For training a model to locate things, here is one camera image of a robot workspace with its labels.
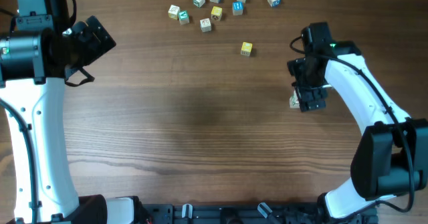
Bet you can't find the white block red side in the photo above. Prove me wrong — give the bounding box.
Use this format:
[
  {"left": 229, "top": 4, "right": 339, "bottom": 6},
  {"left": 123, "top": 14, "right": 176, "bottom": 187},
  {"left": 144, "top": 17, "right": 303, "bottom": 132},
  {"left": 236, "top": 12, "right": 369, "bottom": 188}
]
[{"left": 200, "top": 18, "right": 211, "bottom": 33}]

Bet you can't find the yellow top block lower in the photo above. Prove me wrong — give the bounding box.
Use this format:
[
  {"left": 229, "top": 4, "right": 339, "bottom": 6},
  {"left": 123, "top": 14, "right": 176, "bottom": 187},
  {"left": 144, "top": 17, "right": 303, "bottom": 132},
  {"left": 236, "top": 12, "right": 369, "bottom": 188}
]
[{"left": 241, "top": 42, "right": 253, "bottom": 57}]

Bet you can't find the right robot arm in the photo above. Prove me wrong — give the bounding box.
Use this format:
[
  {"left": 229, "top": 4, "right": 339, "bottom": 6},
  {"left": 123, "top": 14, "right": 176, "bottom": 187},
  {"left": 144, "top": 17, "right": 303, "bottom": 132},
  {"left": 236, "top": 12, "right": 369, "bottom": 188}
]
[{"left": 288, "top": 22, "right": 427, "bottom": 223}]

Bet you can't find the yellow edge block far left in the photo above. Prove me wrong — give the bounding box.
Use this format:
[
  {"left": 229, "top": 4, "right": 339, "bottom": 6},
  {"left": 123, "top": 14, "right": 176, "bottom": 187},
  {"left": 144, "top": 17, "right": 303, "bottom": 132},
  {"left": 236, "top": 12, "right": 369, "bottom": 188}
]
[{"left": 168, "top": 5, "right": 181, "bottom": 20}]

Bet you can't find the blue H block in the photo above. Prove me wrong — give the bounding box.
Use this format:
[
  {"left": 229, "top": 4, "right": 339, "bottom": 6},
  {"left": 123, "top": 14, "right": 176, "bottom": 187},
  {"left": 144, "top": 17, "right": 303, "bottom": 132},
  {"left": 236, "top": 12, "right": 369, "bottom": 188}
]
[{"left": 232, "top": 1, "right": 243, "bottom": 15}]

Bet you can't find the green V block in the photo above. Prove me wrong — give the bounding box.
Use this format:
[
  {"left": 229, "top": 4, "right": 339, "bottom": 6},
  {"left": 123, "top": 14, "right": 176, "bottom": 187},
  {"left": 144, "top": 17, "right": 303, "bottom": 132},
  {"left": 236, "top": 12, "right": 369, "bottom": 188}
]
[{"left": 178, "top": 11, "right": 190, "bottom": 25}]

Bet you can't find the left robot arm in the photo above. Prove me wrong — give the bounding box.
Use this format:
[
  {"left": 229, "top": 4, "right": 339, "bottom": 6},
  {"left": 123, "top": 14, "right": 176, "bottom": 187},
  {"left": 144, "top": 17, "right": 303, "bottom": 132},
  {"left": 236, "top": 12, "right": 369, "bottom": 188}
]
[{"left": 1, "top": 0, "right": 144, "bottom": 223}]

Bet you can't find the yellow top block upper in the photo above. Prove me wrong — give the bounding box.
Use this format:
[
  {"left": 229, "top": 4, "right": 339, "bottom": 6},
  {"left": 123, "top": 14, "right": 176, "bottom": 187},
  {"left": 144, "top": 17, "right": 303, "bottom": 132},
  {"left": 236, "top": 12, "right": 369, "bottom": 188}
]
[{"left": 211, "top": 6, "right": 223, "bottom": 21}]

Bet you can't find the red A block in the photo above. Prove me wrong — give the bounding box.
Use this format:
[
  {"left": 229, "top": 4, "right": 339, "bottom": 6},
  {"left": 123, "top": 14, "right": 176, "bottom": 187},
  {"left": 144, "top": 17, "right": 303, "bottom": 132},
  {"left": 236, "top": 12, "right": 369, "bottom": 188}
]
[{"left": 289, "top": 91, "right": 300, "bottom": 109}]

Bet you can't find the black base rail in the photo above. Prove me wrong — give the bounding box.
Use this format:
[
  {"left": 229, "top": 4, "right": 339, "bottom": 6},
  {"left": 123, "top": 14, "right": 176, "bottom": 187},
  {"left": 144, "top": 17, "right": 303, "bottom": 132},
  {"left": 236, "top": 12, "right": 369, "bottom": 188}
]
[{"left": 143, "top": 203, "right": 379, "bottom": 224}]

